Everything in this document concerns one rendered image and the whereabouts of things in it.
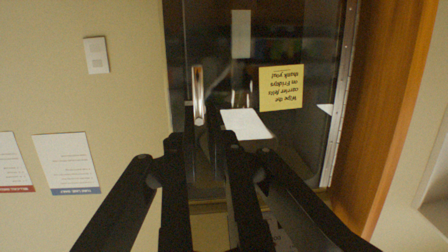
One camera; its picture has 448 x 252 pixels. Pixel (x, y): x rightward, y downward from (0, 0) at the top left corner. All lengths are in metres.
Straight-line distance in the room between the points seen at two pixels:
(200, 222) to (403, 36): 0.48
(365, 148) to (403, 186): 0.99
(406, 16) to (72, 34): 0.86
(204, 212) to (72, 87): 0.63
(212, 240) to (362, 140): 0.35
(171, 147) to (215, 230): 0.38
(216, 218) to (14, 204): 1.01
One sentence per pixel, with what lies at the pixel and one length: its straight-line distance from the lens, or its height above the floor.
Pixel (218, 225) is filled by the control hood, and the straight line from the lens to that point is 0.52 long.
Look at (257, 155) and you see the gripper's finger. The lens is 0.15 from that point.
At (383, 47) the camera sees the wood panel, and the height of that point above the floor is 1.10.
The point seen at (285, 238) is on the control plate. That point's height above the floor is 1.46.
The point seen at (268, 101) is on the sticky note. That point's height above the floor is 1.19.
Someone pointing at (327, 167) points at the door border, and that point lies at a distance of 0.55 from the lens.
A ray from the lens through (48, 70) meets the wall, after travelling 0.98.
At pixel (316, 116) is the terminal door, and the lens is 0.48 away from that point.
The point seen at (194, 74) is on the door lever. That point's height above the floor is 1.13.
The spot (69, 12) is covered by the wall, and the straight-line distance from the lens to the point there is 0.92.
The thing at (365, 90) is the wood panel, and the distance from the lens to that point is 0.54.
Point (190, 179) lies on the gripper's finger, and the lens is 0.17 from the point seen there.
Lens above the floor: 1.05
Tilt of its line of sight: 24 degrees up
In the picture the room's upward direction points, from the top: 179 degrees clockwise
